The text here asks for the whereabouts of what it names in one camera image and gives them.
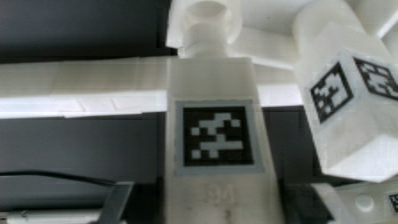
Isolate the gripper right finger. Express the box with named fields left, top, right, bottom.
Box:
left=313, top=183, right=348, bottom=224

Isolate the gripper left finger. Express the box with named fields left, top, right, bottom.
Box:
left=98, top=182, right=135, bottom=224

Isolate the white chair leg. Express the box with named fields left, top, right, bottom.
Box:
left=293, top=0, right=398, bottom=183
left=158, top=24, right=288, bottom=224

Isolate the white chair seat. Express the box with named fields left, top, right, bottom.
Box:
left=165, top=0, right=398, bottom=69

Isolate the white marker cube front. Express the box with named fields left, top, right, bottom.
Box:
left=337, top=182, right=398, bottom=224

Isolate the black cable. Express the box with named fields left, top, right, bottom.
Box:
left=0, top=170, right=117, bottom=186

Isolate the white front wall rail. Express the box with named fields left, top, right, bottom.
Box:
left=0, top=57, right=302, bottom=119

